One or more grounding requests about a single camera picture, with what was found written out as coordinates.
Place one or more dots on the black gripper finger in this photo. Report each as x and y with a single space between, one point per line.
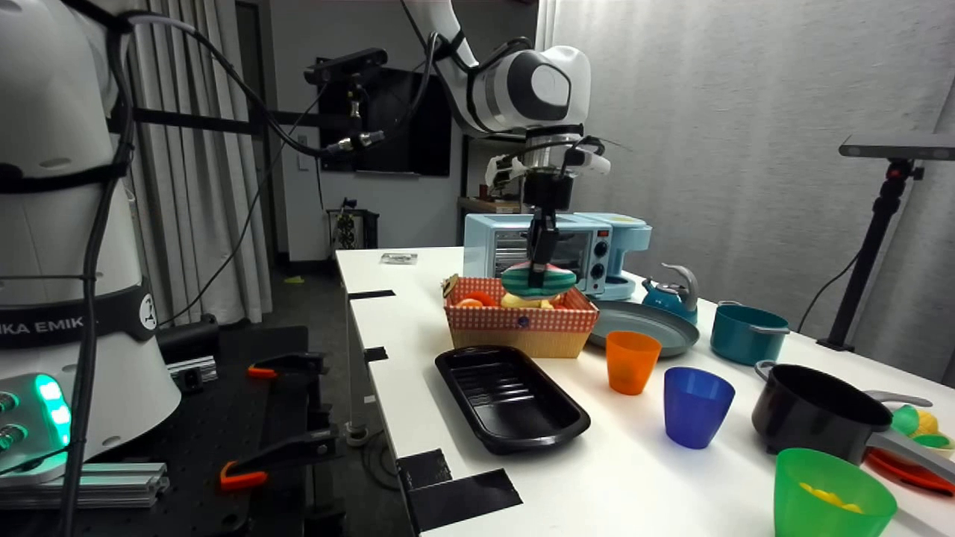
549 238
534 238

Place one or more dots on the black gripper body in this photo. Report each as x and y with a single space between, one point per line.
549 189

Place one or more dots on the watermelon slice plushie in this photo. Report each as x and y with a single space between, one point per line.
522 280

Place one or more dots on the yellow banana plushie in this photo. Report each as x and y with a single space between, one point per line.
517 301

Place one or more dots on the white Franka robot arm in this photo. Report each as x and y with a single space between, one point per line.
49 196

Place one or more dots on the red plushie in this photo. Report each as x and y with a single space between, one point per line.
571 299

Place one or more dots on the orange slice plushie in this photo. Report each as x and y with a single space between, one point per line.
476 293

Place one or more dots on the orange checkered box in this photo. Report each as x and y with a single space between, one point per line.
517 325

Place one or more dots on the black plastic tray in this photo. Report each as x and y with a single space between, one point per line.
517 419

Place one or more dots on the light blue toy oven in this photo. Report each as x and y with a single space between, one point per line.
614 238

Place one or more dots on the teal toy kettle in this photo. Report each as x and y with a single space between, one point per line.
668 299

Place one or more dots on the grey-blue toy plate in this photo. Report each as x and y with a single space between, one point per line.
646 329

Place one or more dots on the orange plastic cup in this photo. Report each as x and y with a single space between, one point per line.
631 362

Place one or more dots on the black monitor panel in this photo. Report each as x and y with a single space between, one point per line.
397 138

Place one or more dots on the black tape strip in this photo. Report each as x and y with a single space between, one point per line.
370 293

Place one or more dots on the small black tape piece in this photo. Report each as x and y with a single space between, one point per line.
373 353

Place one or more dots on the grey pleated curtain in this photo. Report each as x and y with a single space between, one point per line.
197 196
746 120

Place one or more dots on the teal toy pot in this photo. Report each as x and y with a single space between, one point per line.
746 335

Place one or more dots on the blue plastic cup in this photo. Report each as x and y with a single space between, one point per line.
697 410

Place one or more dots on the large black tape patch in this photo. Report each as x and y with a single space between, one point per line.
456 493

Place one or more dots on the black toy pot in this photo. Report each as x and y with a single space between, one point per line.
810 411

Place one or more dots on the black tripod stand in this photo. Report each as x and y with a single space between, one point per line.
874 228

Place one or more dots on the yellow toy piece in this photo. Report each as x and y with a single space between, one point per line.
831 495

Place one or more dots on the green plastic cup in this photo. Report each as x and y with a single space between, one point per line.
831 517

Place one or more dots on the green and yellow toy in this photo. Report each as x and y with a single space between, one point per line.
913 422

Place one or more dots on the red toy utensil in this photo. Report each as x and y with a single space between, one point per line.
910 471

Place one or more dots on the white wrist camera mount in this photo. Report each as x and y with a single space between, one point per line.
503 167

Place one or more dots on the black camera bar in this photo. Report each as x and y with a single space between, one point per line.
344 64

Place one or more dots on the aluminium profile rail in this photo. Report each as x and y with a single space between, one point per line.
109 483

